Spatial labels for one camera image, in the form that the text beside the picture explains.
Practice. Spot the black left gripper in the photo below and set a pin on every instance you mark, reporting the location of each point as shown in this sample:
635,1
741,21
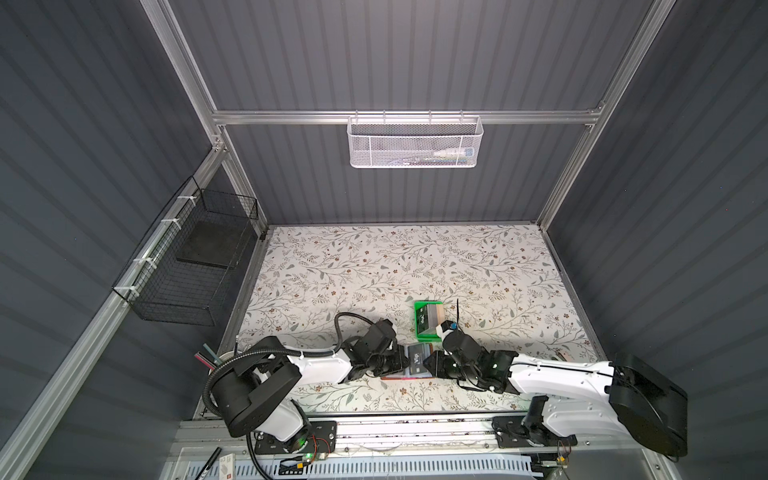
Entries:
397,350

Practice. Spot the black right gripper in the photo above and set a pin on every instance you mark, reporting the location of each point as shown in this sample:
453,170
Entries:
435,365

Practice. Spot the red card holder wallet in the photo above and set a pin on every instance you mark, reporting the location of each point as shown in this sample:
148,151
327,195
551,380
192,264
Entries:
404,374

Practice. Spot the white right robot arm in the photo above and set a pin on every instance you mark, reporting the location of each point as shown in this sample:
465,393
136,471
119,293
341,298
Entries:
624,397

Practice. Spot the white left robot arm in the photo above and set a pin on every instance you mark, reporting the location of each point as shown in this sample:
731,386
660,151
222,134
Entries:
251,391

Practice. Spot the stack of cards in tray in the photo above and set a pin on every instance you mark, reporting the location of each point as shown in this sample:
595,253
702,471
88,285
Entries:
431,315

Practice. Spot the green card tray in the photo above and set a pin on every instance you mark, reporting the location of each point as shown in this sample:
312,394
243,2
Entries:
417,305

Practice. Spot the white pen cup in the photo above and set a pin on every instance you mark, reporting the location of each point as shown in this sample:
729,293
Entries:
210,359

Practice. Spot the white tube in basket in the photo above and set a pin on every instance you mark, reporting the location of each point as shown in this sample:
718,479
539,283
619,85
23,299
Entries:
457,153

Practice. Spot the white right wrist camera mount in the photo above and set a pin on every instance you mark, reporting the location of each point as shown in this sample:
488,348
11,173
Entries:
445,328

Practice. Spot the white slotted cable duct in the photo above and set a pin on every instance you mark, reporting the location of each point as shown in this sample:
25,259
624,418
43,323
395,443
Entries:
472,466

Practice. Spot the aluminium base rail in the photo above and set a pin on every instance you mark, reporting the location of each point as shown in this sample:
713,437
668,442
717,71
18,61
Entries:
357,434

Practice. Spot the white wire mesh basket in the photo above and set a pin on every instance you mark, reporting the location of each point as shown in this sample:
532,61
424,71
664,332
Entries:
380,142

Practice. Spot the black wire basket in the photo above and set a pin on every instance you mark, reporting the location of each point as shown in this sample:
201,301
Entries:
188,275

